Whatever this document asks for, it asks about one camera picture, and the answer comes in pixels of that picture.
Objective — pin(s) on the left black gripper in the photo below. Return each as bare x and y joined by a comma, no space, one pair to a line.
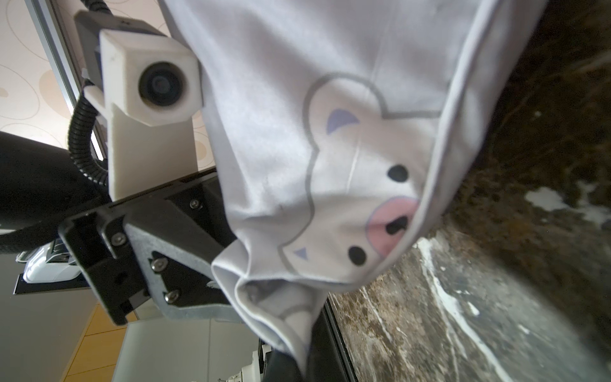
157,246

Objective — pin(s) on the grey bear print pillow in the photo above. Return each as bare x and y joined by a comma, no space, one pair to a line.
341,130

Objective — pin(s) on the left diagonal aluminium bar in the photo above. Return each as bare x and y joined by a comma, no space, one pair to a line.
60,51

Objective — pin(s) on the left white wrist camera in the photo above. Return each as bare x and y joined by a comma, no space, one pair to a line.
145,86

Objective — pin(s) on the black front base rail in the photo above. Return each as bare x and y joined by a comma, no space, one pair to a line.
328,358

